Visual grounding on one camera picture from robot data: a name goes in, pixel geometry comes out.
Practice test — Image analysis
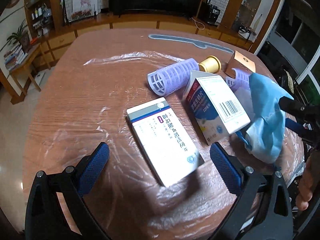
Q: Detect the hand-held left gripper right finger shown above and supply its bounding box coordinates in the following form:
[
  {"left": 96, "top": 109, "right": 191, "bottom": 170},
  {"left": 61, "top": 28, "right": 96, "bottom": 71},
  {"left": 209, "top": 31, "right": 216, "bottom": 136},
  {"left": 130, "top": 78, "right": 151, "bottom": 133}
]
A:
[{"left": 209, "top": 142, "right": 294, "bottom": 240}]

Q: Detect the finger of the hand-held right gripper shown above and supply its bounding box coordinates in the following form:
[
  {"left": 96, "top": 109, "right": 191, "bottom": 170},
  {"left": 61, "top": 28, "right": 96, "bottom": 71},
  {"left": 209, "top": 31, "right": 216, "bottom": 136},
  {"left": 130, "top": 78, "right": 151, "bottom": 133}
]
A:
[
  {"left": 284, "top": 118, "right": 312, "bottom": 139},
  {"left": 278, "top": 96, "right": 305, "bottom": 117}
]

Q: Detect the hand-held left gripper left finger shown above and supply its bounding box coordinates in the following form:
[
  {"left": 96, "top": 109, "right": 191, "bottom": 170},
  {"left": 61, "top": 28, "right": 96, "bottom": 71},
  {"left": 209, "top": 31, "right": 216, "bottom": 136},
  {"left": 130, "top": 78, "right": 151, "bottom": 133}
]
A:
[{"left": 24, "top": 142, "right": 110, "bottom": 240}]

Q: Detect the blue face mask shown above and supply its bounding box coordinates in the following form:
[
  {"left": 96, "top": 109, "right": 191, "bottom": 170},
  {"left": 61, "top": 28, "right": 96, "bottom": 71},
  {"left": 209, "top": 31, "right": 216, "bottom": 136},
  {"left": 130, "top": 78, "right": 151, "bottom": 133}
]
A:
[{"left": 244, "top": 72, "right": 295, "bottom": 164}]

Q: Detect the purple hair roller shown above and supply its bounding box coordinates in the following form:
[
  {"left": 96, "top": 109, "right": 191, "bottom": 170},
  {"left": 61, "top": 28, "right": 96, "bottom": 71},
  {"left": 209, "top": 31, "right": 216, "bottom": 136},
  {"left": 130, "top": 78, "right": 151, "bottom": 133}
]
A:
[
  {"left": 147, "top": 57, "right": 199, "bottom": 97},
  {"left": 225, "top": 68, "right": 250, "bottom": 90}
]

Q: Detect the small brown cardboard box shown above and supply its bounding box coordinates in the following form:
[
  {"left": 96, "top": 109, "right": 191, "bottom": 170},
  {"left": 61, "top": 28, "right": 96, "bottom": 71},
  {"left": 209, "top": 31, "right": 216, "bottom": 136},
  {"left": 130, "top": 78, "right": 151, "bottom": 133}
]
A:
[{"left": 223, "top": 50, "right": 257, "bottom": 77}]

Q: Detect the white medicine box purple stripe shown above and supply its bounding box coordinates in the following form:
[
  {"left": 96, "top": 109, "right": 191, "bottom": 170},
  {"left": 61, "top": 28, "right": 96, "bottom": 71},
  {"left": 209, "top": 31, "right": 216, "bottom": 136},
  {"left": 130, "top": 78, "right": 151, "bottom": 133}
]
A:
[{"left": 126, "top": 97, "right": 205, "bottom": 187}]

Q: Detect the white and blue medicine box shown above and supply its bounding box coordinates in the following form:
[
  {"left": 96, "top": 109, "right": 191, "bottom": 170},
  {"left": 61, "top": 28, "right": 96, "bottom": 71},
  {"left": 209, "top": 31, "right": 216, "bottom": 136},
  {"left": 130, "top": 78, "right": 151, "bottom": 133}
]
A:
[{"left": 184, "top": 70, "right": 251, "bottom": 146}]

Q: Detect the yellow plastic cup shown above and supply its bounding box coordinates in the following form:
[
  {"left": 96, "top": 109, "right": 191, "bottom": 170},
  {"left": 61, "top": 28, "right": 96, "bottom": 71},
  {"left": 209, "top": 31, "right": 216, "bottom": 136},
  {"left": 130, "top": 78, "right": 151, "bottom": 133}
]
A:
[{"left": 198, "top": 56, "right": 222, "bottom": 73}]

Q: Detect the person's right hand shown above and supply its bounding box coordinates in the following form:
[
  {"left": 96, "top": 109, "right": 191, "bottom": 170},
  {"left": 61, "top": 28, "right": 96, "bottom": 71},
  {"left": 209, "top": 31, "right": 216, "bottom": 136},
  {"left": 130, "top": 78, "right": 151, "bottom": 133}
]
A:
[{"left": 296, "top": 150, "right": 320, "bottom": 212}]

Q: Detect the woven straw fan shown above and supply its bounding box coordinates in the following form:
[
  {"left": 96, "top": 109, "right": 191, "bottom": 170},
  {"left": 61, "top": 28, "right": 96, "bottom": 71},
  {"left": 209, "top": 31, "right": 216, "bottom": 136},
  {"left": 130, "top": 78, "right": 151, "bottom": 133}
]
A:
[{"left": 285, "top": 70, "right": 295, "bottom": 93}]

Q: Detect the sliding glass door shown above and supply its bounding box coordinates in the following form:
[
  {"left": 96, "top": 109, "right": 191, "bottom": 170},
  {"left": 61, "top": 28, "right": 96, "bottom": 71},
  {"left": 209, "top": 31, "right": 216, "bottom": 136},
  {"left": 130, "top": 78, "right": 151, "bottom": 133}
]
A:
[{"left": 255, "top": 0, "right": 320, "bottom": 100}]

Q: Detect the white paper sheet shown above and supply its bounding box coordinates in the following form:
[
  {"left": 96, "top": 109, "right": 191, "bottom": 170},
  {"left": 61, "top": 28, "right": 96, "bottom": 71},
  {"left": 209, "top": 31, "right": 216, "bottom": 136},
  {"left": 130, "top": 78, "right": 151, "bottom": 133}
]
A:
[{"left": 34, "top": 71, "right": 47, "bottom": 84}]

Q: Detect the wooden glass display cabinet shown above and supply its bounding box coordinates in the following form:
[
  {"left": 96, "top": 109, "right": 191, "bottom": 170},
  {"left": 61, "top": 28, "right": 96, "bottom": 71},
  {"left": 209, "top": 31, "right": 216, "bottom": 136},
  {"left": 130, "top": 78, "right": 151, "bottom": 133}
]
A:
[{"left": 231, "top": 0, "right": 268, "bottom": 30}]

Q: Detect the black coffee machine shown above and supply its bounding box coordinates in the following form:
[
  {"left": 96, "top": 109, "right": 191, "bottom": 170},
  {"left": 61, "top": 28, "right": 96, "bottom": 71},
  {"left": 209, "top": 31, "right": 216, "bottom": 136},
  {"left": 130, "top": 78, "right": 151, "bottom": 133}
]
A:
[{"left": 200, "top": 0, "right": 222, "bottom": 25}]

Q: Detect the wooden side table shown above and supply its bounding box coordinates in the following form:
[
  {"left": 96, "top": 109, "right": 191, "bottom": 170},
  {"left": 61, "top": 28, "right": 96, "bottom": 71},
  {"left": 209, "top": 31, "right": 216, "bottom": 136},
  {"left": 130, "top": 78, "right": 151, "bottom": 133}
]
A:
[{"left": 9, "top": 42, "right": 52, "bottom": 103}]

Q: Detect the grey table strip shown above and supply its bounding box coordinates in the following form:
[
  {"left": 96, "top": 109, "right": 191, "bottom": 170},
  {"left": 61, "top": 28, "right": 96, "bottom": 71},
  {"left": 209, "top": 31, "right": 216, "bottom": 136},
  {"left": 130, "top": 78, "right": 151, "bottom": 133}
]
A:
[{"left": 148, "top": 34, "right": 230, "bottom": 53}]

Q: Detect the stack of books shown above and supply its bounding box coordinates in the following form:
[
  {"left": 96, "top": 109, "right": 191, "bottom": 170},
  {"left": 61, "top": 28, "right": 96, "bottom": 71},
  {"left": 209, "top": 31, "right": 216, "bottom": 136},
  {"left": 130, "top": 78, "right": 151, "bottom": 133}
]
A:
[{"left": 3, "top": 44, "right": 28, "bottom": 71}]

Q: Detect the long wooden cabinet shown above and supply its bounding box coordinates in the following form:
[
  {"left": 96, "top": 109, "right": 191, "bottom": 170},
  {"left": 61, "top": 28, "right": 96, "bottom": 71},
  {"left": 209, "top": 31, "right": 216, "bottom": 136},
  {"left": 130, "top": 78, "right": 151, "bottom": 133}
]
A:
[{"left": 41, "top": 14, "right": 253, "bottom": 63}]

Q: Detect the potted plant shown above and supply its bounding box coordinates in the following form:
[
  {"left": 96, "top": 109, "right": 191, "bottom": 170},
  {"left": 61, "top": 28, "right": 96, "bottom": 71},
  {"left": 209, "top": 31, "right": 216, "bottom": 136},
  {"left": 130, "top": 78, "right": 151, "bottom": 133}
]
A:
[{"left": 6, "top": 20, "right": 32, "bottom": 52}]

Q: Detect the wooden shelf with bottles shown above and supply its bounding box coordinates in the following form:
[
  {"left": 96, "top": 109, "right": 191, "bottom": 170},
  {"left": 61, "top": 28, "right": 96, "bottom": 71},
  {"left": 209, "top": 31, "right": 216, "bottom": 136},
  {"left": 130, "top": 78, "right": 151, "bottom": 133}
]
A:
[{"left": 24, "top": 0, "right": 65, "bottom": 38}]

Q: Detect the giraffe painting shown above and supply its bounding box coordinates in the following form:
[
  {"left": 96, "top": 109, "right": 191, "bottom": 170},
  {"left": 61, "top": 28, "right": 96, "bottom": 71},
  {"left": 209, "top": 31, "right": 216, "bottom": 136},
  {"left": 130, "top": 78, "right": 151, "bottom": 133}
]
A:
[{"left": 72, "top": 0, "right": 98, "bottom": 20}]

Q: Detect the white cable box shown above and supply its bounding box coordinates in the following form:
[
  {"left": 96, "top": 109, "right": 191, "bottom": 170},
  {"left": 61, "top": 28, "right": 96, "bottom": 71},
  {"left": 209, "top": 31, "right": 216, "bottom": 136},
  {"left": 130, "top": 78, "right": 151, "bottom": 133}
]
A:
[{"left": 237, "top": 22, "right": 257, "bottom": 42}]

